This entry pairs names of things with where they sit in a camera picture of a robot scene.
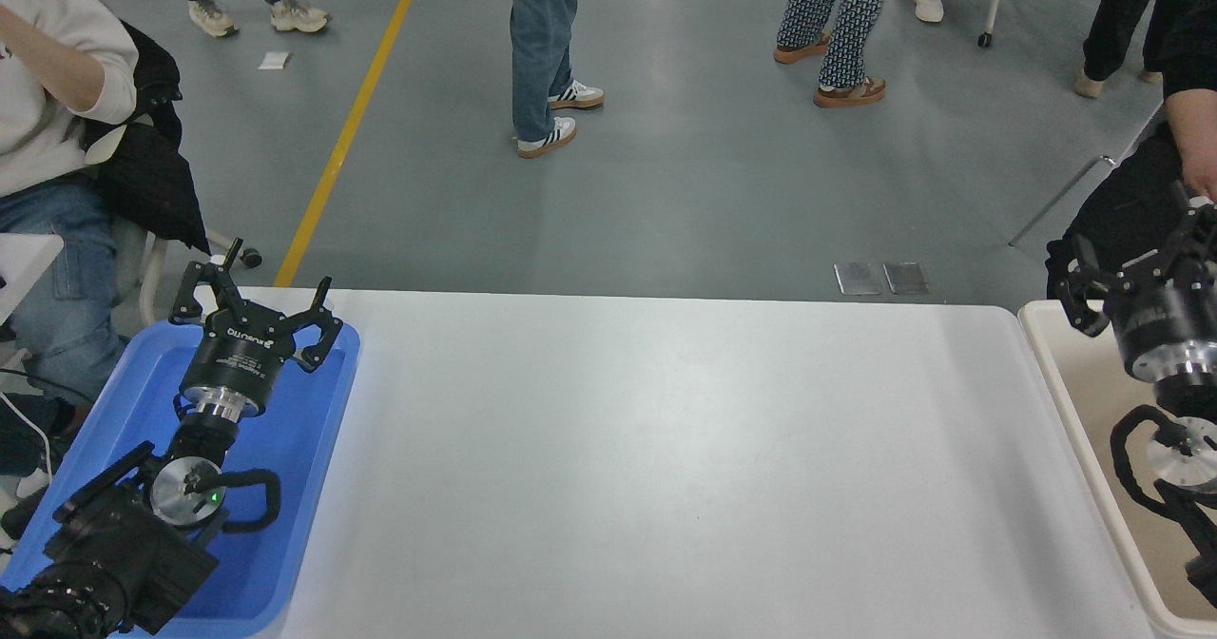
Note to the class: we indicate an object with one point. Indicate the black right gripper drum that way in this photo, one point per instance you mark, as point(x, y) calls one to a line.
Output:
point(1169, 316)

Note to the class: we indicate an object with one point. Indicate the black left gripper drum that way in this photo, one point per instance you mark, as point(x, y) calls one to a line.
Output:
point(238, 354)

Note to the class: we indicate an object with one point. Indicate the person's forearm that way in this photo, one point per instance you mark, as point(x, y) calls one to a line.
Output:
point(1196, 125)

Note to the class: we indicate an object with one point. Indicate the seated person's forearm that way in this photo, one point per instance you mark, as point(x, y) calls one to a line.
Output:
point(48, 54)

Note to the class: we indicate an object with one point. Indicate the person's hand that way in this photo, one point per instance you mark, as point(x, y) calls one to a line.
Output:
point(1206, 178)

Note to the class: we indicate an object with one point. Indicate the white chair with casters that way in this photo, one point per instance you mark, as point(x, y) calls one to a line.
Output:
point(150, 278)

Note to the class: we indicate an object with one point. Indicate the blue plastic tray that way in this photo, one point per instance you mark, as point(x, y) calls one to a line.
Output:
point(285, 449)

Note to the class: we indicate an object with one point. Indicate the black jacket on chair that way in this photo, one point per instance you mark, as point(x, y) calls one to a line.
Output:
point(152, 164)

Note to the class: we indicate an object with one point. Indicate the large pale bin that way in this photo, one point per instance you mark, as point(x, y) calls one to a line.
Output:
point(1093, 430)

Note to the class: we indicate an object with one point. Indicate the small white side table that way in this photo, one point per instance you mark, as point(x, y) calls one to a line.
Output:
point(24, 259)

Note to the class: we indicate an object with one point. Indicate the metal floor plate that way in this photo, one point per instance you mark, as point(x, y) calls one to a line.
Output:
point(858, 279)
point(906, 278)

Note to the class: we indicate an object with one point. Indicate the seated person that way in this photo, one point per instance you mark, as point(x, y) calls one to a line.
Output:
point(38, 145)

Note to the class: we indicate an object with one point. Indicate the person in black trousers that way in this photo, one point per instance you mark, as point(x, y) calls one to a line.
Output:
point(1117, 11)

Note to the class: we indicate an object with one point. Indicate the white rolling chair base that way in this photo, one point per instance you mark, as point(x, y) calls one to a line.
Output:
point(994, 2)

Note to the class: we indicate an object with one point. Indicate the person in blue jeans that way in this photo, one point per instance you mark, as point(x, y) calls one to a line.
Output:
point(542, 40)

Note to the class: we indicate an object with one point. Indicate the person in patterned trousers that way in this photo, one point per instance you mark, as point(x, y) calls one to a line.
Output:
point(846, 11)

